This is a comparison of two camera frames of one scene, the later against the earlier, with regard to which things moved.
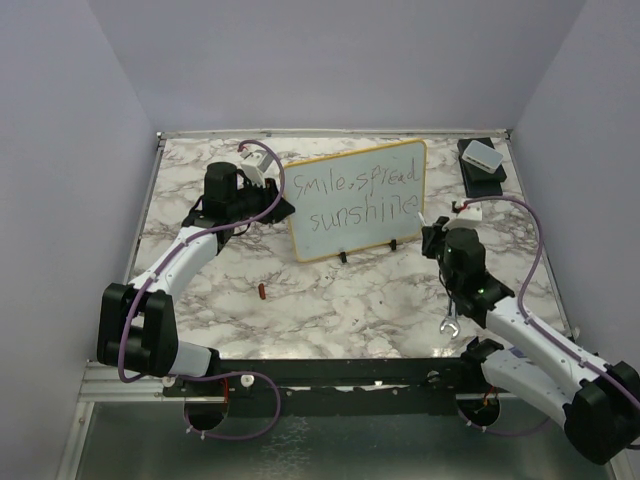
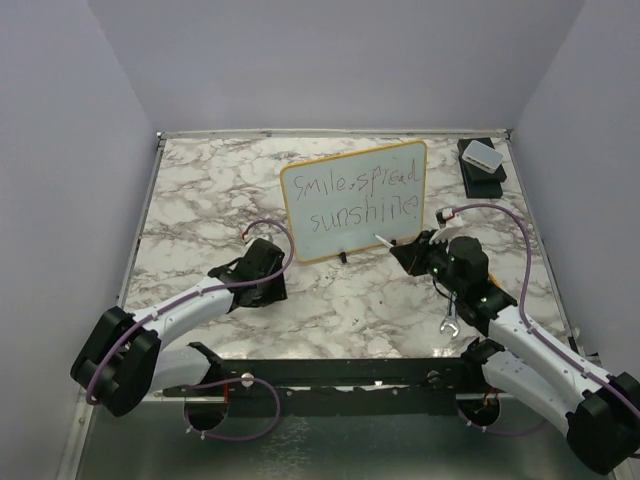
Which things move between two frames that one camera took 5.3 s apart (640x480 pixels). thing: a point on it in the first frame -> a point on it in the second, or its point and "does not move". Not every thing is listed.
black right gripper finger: x=441 y=221 -> x=419 y=245
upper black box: x=476 y=173 does not move
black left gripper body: x=254 y=201 -> x=271 y=290
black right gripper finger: x=429 y=242 -> x=412 y=257
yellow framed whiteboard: x=355 y=201 does not move
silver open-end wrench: x=451 y=320 does not move
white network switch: x=482 y=156 does not move
